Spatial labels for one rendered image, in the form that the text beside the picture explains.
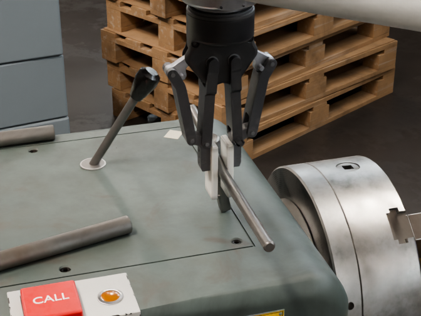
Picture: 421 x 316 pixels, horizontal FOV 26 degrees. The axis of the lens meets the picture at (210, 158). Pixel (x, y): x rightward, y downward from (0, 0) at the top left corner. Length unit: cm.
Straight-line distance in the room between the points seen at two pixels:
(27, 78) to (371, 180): 226
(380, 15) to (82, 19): 507
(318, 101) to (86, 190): 310
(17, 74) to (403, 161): 172
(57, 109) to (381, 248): 238
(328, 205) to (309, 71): 294
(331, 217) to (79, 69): 385
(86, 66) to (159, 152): 376
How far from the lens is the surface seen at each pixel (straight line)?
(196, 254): 108
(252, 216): 95
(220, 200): 115
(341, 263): 122
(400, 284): 126
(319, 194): 126
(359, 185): 128
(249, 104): 106
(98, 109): 452
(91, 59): 515
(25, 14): 332
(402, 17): 78
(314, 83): 420
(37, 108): 346
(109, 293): 102
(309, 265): 107
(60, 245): 108
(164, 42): 400
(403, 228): 127
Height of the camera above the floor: 185
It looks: 27 degrees down
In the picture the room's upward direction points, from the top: straight up
